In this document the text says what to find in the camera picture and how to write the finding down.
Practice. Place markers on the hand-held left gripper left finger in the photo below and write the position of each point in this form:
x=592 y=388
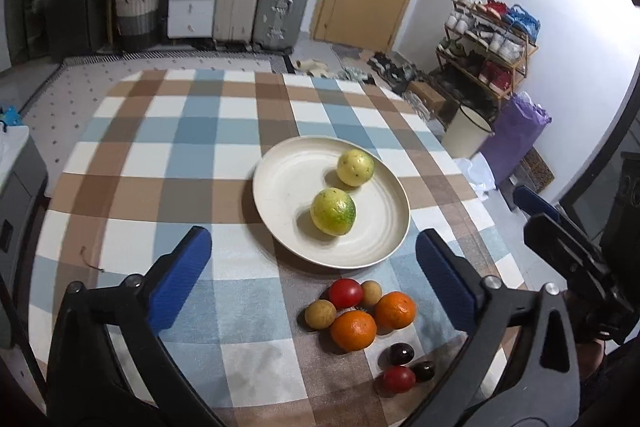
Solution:
x=180 y=277

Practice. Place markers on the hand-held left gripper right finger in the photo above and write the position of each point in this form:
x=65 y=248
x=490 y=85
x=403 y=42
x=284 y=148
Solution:
x=445 y=272

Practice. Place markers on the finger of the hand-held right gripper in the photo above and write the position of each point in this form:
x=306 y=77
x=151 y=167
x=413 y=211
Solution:
x=560 y=239
x=542 y=205

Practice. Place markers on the orange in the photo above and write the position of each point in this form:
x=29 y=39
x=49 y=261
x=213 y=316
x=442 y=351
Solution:
x=395 y=310
x=353 y=330

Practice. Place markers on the brown longan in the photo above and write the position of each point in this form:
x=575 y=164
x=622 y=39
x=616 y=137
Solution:
x=370 y=293
x=320 y=314

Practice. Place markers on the dark purple plum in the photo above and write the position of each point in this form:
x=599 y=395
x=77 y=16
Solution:
x=424 y=371
x=401 y=353

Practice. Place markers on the red tomato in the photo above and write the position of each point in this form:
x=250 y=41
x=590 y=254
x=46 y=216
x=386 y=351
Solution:
x=399 y=379
x=345 y=294

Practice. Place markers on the cream round plate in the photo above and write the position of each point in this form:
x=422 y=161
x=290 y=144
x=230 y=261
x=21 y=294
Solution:
x=290 y=187

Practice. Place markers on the person's right forearm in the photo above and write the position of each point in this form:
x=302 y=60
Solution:
x=612 y=387

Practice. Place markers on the person's right hand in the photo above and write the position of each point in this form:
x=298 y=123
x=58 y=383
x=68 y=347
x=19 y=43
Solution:
x=592 y=357

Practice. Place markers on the brown patterned doormat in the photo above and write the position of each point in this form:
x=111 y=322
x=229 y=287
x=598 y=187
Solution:
x=537 y=167

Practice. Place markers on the white crumpled paper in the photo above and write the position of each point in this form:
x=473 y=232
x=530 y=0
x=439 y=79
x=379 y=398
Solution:
x=475 y=177

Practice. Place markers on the purple bag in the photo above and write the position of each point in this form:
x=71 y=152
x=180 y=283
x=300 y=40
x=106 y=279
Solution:
x=515 y=137

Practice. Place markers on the brown thread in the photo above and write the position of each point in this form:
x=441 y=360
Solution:
x=90 y=259

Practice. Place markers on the white bucket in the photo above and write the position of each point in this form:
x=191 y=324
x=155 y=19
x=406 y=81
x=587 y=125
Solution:
x=465 y=132

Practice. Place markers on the large yellow-green round fruit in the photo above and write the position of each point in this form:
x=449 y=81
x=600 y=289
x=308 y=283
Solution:
x=333 y=212

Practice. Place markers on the small yellow round fruit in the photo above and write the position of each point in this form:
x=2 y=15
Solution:
x=355 y=167

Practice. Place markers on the cardboard box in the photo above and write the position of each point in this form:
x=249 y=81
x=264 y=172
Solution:
x=427 y=94

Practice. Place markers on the wooden shoe rack with shoes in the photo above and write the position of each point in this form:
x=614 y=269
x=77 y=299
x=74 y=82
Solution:
x=492 y=39

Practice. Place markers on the pile of shoes on floor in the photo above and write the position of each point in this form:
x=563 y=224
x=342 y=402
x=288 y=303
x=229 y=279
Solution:
x=395 y=67

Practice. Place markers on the grey floor rag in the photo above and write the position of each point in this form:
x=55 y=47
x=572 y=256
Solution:
x=347 y=52

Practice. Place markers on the woven laundry basket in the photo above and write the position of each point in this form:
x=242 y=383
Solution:
x=136 y=19

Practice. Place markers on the silver suitcase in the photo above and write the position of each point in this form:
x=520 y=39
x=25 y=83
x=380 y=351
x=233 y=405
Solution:
x=282 y=2

